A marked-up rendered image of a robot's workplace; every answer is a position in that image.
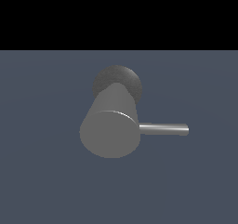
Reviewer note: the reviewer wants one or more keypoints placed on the grey cylindrical faucet body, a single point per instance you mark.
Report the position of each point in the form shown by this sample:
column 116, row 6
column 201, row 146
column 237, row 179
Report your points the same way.
column 110, row 131

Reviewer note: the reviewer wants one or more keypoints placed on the dark grey round faucet base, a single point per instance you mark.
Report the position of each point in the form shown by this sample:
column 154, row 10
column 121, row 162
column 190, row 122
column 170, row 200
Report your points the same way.
column 130, row 79

